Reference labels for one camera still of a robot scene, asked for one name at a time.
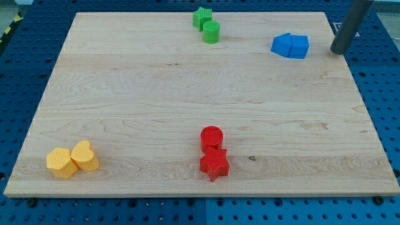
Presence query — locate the blue triangle block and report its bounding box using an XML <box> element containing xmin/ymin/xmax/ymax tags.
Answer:
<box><xmin>271</xmin><ymin>33</ymin><xmax>292</xmax><ymax>58</ymax></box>

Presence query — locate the blue cube block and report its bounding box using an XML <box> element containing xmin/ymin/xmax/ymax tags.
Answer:
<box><xmin>288</xmin><ymin>35</ymin><xmax>309</xmax><ymax>59</ymax></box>

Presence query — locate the red cylinder block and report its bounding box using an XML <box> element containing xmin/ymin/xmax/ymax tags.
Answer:
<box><xmin>200</xmin><ymin>126</ymin><xmax>224</xmax><ymax>154</ymax></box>

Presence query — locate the red star block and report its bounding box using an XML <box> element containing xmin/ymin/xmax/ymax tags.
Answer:
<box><xmin>200</xmin><ymin>146</ymin><xmax>230</xmax><ymax>182</ymax></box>

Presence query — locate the light wooden board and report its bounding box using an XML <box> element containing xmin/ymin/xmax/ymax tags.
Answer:
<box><xmin>4</xmin><ymin>12</ymin><xmax>399</xmax><ymax>198</ymax></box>

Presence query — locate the green cylinder block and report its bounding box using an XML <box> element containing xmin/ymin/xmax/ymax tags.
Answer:
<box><xmin>203</xmin><ymin>21</ymin><xmax>220</xmax><ymax>44</ymax></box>

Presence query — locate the green star block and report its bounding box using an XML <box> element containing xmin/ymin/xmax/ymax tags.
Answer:
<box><xmin>192</xmin><ymin>7</ymin><xmax>212</xmax><ymax>31</ymax></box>

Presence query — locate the yellow heart block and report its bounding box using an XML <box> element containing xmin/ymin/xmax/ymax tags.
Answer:
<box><xmin>71</xmin><ymin>140</ymin><xmax>99</xmax><ymax>171</ymax></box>

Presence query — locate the yellow hexagon block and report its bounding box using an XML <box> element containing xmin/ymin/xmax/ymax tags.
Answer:
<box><xmin>46</xmin><ymin>147</ymin><xmax>78</xmax><ymax>179</ymax></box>

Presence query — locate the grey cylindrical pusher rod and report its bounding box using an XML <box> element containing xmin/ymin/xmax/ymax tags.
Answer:
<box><xmin>330</xmin><ymin>0</ymin><xmax>374</xmax><ymax>55</ymax></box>

